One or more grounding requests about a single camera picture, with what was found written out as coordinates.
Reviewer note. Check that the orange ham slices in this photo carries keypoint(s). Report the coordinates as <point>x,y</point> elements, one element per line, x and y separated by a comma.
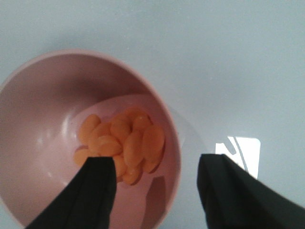
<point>130,138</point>

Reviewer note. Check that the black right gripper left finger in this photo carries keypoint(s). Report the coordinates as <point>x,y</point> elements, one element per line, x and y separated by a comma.
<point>86,202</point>

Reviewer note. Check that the pink bowl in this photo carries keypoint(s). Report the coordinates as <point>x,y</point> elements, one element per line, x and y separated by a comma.
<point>43,103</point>

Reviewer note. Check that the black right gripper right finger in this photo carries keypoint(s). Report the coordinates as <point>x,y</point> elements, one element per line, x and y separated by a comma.
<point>233,199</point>

